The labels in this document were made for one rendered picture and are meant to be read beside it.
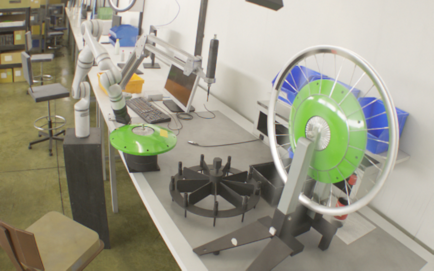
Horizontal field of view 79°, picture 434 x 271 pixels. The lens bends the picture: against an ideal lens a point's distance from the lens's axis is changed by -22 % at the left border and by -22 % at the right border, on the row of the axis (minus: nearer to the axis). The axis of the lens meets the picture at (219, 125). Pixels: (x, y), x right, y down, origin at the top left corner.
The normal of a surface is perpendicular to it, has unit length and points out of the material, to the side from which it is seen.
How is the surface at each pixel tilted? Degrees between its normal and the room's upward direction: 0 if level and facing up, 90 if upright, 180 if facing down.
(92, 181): 90
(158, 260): 0
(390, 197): 90
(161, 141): 21
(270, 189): 93
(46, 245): 0
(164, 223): 0
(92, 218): 90
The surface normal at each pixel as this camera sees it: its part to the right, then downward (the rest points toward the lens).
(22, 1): 0.47, 0.38
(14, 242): -0.22, 0.33
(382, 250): 0.12, -0.92
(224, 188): -0.76, 0.22
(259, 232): -0.15, -0.84
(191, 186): 0.18, 0.42
